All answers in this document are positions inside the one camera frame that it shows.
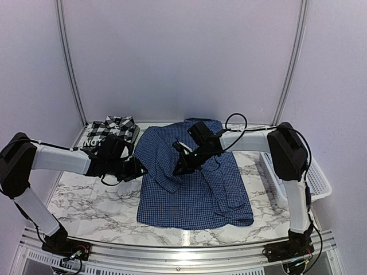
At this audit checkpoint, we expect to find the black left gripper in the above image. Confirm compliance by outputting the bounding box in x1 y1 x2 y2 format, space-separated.
107 156 148 182

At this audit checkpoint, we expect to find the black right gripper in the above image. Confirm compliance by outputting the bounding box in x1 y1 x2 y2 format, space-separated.
173 145 215 175

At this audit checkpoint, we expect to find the blue checked long sleeve shirt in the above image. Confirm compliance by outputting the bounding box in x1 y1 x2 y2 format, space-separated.
134 118 254 230

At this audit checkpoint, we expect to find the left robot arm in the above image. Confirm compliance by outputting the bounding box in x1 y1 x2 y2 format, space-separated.
1 132 147 255

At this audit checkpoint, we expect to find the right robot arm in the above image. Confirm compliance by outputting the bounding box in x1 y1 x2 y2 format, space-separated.
173 122 314 257

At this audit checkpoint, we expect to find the black white plaid folded shirt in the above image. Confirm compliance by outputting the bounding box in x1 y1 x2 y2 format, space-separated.
82 116 140 150

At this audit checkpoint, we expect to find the white plastic laundry basket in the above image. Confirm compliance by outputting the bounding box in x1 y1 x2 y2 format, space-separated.
259 151 333 207

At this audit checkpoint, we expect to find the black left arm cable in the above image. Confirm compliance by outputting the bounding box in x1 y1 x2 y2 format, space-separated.
100 171 124 187

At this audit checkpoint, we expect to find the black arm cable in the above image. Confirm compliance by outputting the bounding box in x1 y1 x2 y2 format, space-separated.
200 112 312 172
100 171 124 187

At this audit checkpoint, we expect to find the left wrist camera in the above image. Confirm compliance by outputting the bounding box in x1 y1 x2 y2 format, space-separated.
97 135 134 162

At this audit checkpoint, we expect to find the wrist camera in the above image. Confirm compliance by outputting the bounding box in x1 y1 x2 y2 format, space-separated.
173 121 214 154
97 135 134 162

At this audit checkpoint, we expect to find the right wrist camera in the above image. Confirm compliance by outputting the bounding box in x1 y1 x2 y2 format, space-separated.
173 121 214 154

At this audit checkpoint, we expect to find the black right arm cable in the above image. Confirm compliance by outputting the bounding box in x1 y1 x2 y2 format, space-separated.
200 112 312 172

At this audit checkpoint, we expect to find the aluminium front rail frame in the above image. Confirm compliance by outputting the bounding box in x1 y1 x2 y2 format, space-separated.
9 227 346 274

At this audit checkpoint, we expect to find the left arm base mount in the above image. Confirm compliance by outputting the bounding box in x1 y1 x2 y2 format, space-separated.
42 228 92 261

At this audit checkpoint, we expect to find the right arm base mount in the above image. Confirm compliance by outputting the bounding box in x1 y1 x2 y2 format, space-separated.
262 224 315 262

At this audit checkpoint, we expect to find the left aluminium corner post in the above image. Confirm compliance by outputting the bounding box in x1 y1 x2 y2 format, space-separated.
54 0 89 127

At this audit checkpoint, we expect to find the aluminium corner post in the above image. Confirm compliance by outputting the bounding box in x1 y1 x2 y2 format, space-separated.
54 0 89 127
272 0 309 125

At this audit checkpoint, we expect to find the right aluminium corner post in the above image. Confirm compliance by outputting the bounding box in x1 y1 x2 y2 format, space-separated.
272 0 309 125

